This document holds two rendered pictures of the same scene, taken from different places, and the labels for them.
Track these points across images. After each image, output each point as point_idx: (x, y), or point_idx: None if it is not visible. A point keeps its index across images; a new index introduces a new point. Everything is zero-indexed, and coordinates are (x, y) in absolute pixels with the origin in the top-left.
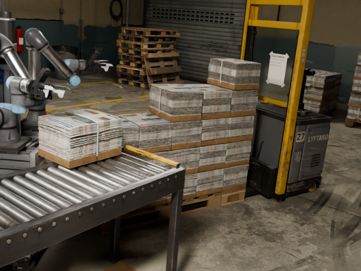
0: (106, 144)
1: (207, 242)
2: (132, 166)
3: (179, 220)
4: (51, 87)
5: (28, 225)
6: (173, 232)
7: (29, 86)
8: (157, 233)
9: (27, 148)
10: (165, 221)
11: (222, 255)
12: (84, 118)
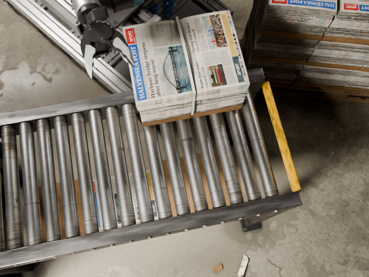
0: (211, 105)
1: (348, 171)
2: (235, 149)
3: (273, 215)
4: (89, 72)
5: (21, 258)
6: (262, 215)
7: (80, 18)
8: (302, 120)
9: (141, 11)
10: (328, 103)
11: (346, 204)
12: (189, 58)
